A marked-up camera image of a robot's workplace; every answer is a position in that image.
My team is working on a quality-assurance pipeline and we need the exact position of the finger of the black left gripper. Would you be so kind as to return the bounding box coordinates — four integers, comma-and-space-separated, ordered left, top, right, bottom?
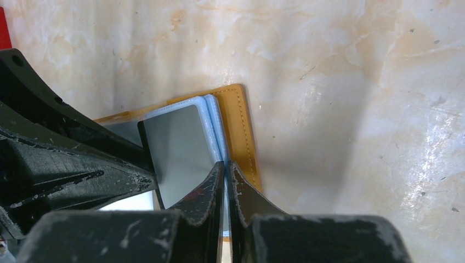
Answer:
1, 105, 158, 239
1, 48, 150, 170

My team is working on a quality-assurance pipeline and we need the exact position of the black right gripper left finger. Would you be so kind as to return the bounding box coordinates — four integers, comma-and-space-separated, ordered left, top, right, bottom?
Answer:
16, 162, 224, 262

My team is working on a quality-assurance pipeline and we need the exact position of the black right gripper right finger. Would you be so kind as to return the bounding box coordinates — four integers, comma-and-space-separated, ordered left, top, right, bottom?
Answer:
227, 161, 411, 262

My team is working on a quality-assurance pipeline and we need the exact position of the red white grid card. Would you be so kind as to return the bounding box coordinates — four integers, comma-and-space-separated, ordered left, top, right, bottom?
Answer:
0, 7, 12, 49

